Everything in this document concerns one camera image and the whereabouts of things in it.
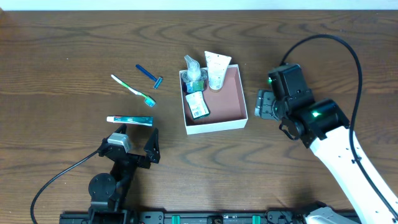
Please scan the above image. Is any green white soap packet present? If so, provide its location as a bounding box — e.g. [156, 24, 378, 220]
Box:
[185, 91, 210, 120]

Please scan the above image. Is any blue disposable razor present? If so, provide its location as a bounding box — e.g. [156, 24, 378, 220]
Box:
[136, 64, 163, 89]

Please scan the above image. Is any white box with pink interior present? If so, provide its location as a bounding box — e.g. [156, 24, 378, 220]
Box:
[180, 64, 248, 135]

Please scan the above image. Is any green white toothbrush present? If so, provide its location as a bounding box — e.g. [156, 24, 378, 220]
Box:
[111, 74, 156, 108]

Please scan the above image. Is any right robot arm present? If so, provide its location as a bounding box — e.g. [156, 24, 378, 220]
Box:
[254, 64, 397, 223]

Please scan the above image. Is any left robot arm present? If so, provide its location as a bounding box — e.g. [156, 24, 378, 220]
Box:
[88, 124, 160, 223]

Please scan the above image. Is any clear soap pump bottle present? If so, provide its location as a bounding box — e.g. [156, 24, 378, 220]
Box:
[181, 55, 208, 94]

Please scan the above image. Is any green toothpaste tube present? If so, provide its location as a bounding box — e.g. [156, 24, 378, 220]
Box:
[106, 116, 154, 127]

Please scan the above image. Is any white shampoo tube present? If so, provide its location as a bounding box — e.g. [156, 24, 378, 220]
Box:
[205, 51, 232, 92]

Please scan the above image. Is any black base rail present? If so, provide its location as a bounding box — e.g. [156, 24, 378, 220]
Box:
[58, 210, 361, 224]

